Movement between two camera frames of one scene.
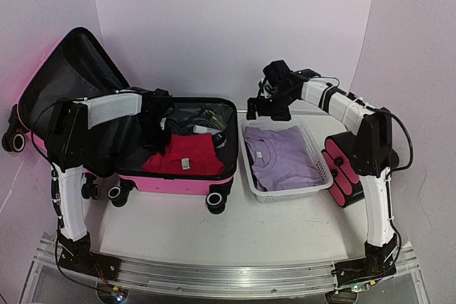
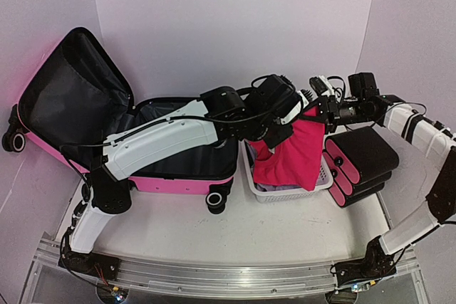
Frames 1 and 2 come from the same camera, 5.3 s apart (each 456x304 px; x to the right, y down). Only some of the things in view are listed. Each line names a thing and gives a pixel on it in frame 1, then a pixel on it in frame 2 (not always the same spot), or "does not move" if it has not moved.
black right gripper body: x=267 y=107 to x=330 y=115
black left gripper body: x=152 y=136 to x=267 y=131
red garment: x=186 y=154 to x=296 y=161
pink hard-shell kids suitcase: x=201 y=159 does not move
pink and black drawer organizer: x=345 y=186 does not move
